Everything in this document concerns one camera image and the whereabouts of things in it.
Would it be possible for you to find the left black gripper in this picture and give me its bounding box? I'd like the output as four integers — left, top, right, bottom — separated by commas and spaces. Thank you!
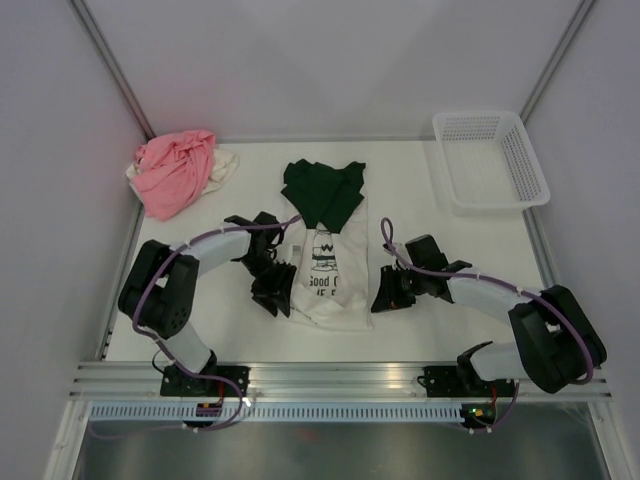
238, 252, 297, 318

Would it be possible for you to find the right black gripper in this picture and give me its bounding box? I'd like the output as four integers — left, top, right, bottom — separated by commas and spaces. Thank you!
370, 265, 427, 313

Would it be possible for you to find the white and green t-shirt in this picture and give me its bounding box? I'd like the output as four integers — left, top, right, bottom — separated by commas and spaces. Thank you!
278, 159, 373, 333

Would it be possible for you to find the pink t-shirt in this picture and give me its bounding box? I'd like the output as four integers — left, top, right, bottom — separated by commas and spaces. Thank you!
131, 130, 216, 221

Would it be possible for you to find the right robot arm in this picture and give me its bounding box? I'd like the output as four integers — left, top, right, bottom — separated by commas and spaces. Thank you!
371, 235, 607, 395

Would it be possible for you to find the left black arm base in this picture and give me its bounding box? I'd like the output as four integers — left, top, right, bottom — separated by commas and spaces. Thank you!
160, 365, 250, 398

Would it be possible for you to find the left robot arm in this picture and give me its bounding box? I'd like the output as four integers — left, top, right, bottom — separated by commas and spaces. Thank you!
118, 212, 301, 396

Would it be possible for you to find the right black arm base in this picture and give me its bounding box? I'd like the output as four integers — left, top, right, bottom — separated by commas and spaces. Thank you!
416, 365, 515, 399

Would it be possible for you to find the cream white t-shirt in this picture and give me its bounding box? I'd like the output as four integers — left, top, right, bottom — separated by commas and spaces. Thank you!
125, 149, 239, 199

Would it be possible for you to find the white plastic basket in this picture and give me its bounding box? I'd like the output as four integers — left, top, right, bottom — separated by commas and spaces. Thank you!
432, 110, 551, 216

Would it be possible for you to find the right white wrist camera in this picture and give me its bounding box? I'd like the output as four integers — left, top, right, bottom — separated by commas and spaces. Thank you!
384, 243, 410, 260

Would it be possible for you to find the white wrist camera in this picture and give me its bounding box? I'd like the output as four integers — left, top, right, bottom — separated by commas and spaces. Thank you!
284, 244, 302, 263
384, 243, 410, 260

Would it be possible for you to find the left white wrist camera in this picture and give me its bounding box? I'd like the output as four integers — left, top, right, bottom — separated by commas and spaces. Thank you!
284, 244, 302, 263

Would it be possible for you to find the aluminium mounting rail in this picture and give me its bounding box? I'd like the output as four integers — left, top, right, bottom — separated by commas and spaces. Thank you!
69, 361, 614, 399

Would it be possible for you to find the white slotted cable duct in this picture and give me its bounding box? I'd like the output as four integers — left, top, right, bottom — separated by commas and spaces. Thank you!
90, 402, 463, 423

